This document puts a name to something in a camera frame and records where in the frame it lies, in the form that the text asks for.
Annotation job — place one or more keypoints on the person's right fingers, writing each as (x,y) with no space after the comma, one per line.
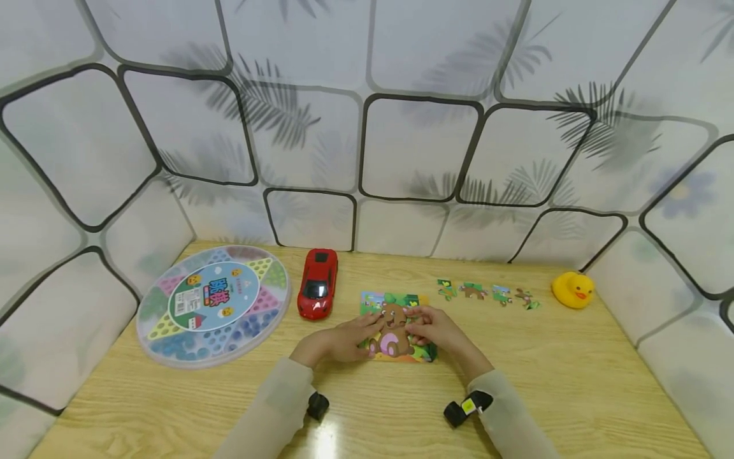
(421,325)

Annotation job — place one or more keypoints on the person's left hand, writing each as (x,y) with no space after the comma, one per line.
(335,344)

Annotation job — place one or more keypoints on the red toy sports car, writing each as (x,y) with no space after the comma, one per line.
(316,287)

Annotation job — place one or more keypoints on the person's right hand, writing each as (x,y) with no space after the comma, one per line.
(444,335)

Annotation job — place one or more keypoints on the round colourful checkers game box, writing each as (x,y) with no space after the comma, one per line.
(213,306)

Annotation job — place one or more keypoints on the person's left fingers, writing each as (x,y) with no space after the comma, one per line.
(366,328)

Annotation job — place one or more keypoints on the green blue jigsaw puzzle piece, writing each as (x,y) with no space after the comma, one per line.
(501,295)

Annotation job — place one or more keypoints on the person's left forearm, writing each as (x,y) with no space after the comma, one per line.
(269,414)

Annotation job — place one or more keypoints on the yellow rubber duck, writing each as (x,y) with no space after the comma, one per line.
(572,290)

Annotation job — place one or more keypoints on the person's right forearm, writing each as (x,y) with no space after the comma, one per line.
(513,421)

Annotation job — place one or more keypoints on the black wrist band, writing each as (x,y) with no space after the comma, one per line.
(465,408)
(317,406)

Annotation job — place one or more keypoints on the bear jigsaw puzzle board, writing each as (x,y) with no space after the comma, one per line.
(395,322)

